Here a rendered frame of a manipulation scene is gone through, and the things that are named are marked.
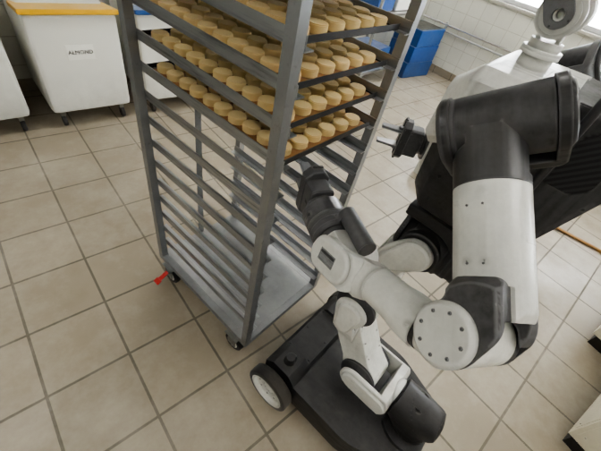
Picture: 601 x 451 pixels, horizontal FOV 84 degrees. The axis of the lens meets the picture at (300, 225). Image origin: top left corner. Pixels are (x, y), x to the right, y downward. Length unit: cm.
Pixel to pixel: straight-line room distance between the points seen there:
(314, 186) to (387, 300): 29
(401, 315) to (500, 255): 15
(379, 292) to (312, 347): 99
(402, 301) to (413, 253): 35
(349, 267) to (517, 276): 23
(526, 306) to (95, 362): 157
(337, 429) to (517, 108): 122
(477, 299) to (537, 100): 24
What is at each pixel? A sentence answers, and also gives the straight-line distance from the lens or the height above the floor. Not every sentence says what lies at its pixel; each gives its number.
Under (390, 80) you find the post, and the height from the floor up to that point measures 119.
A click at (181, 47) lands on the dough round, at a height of 115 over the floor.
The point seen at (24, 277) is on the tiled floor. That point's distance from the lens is 206.
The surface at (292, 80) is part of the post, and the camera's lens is 68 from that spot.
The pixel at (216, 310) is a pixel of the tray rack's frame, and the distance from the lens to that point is 157.
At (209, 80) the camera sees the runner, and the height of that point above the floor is 114.
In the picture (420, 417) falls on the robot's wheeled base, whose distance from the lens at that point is 137.
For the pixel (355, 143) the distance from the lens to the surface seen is 117.
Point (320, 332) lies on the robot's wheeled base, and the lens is 153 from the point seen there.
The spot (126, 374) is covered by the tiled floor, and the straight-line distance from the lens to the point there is 166.
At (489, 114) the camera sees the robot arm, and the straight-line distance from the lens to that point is 49.
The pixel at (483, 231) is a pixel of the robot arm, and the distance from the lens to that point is 44.
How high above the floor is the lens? 151
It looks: 44 degrees down
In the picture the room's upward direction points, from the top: 15 degrees clockwise
